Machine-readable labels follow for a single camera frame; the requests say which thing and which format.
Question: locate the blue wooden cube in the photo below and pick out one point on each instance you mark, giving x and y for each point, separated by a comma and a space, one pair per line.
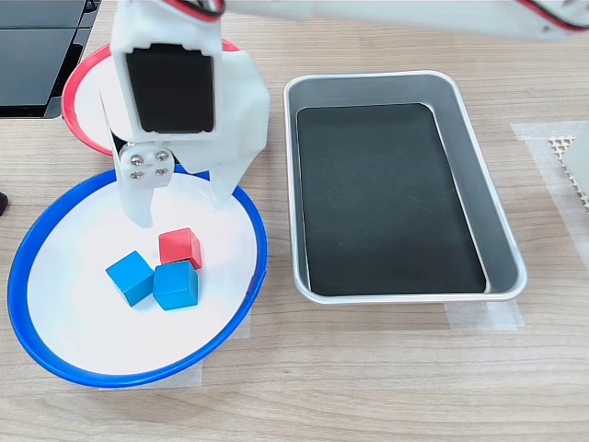
131, 276
175, 285

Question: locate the clear tape strip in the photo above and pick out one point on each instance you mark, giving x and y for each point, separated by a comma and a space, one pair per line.
246, 329
195, 375
483, 317

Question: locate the pale perforated base plate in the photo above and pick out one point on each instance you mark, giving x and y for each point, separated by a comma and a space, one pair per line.
561, 143

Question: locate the black tray mat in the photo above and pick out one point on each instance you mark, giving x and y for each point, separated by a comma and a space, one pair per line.
377, 221

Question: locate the small black object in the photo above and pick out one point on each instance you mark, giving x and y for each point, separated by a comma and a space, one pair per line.
3, 205

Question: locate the blue-rimmed white plate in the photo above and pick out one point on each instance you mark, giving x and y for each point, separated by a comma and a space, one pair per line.
92, 340

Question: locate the steel tray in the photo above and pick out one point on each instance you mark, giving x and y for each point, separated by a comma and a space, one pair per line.
483, 221

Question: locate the red-rimmed white plate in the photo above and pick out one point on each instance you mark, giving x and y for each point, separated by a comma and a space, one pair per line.
87, 106

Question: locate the black flat device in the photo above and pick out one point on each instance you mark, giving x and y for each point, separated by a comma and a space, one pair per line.
27, 69

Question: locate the red wooden cube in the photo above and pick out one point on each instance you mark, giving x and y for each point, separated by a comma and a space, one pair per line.
179, 246

